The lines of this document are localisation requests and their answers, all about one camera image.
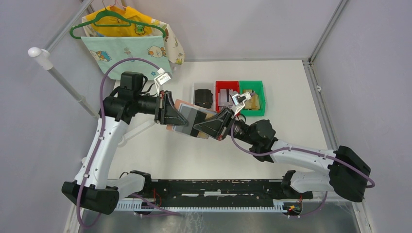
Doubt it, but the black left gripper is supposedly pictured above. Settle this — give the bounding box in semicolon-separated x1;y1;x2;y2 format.
135;90;189;127

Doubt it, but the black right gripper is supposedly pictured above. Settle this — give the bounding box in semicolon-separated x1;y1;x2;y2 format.
193;107;256;146

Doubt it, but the gold credit card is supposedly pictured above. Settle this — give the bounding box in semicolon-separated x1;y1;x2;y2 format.
193;112;219;139

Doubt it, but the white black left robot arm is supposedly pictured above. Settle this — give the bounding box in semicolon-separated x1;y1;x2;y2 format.
61;72;189;215

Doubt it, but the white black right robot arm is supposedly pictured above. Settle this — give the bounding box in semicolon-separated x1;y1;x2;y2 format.
193;109;376;202

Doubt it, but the silver cards stack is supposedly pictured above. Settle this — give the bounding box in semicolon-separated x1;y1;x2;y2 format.
218;89;233;107

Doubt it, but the gold cards stack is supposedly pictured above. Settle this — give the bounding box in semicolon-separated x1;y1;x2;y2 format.
243;90;260;110

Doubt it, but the white plastic bin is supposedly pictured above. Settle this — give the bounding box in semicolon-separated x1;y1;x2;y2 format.
191;82;215;110

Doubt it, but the red plastic bin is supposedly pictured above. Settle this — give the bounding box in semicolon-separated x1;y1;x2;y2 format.
214;81;240;112

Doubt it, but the green plastic bin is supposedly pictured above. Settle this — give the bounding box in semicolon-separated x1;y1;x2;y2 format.
239;81;266;117

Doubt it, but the mint cartoon print cloth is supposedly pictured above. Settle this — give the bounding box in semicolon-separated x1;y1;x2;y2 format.
81;36;172;80

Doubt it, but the yellow child shirt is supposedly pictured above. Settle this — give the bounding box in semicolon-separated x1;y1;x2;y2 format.
83;5;163;37

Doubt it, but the green clothes hanger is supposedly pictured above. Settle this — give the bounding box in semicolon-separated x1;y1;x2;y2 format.
69;7;167;40

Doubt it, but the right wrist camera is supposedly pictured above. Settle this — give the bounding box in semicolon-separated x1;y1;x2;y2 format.
230;91;253;116

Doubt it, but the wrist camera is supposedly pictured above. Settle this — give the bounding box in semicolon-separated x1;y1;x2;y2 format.
154;72;172;94
230;91;253;116

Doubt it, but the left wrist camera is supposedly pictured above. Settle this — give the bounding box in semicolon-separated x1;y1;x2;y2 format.
154;72;172;94

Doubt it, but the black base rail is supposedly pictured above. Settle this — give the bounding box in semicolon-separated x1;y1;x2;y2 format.
138;179;313;207

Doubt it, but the white cable duct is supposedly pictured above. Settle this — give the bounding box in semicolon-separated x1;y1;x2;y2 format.
114;198;292;214

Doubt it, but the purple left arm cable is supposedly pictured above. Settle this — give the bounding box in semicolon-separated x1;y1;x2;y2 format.
76;57;165;229

